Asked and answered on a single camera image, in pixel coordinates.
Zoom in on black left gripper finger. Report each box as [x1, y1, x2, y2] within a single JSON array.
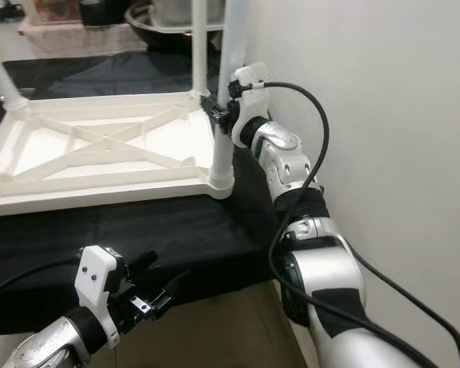
[[123, 251, 159, 273], [157, 272, 189, 307]]

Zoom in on black round basin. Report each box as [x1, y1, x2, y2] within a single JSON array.
[[126, 4, 223, 53]]

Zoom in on white plastic table top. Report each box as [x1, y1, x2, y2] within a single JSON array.
[[0, 92, 237, 218]]

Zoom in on beige low bench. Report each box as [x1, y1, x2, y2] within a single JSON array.
[[23, 23, 146, 56]]

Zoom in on storage box with orange lid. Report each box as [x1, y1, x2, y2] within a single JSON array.
[[31, 0, 81, 24]]

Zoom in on small black green device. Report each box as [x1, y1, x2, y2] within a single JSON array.
[[0, 4, 28, 22]]

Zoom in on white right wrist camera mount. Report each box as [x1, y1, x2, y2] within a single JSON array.
[[226, 63, 269, 146]]

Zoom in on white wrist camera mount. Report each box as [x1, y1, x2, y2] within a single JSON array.
[[226, 63, 269, 146], [74, 245, 127, 338]]

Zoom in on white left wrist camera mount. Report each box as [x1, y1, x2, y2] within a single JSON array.
[[74, 245, 127, 338]]

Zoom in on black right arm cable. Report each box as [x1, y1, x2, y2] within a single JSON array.
[[234, 80, 460, 368]]

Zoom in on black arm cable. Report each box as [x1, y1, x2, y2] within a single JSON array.
[[0, 259, 81, 296], [234, 80, 460, 368]]

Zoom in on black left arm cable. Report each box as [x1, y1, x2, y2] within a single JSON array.
[[0, 259, 81, 296]]

